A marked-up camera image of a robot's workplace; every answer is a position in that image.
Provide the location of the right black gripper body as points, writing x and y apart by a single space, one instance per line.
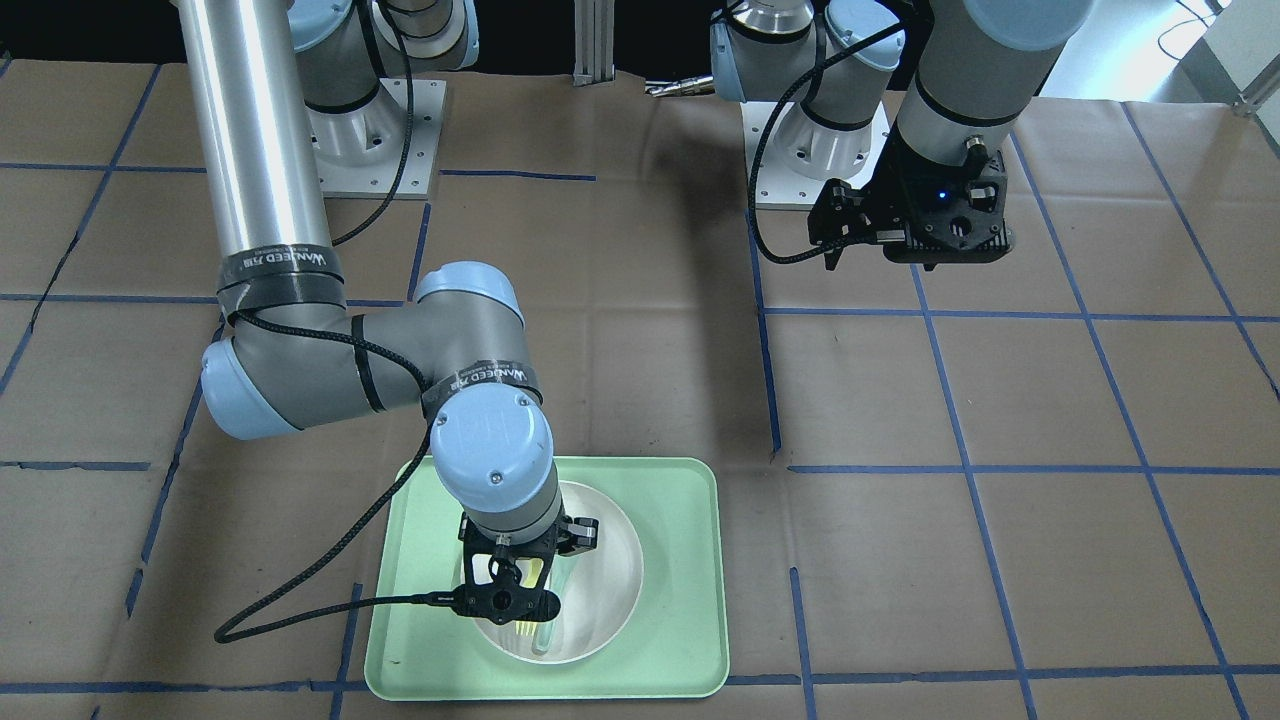
583 534

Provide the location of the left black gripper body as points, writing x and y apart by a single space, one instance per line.
886 198

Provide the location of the white round plate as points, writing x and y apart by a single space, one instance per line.
605 586

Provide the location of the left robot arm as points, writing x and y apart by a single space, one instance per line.
899 109

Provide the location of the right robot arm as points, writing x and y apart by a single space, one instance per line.
296 359

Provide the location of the pale green spoon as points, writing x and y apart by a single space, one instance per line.
559 575

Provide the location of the light green tray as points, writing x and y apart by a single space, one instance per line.
674 646

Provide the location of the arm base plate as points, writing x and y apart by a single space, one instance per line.
359 153
790 170

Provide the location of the aluminium frame post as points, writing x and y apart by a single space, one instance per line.
593 42

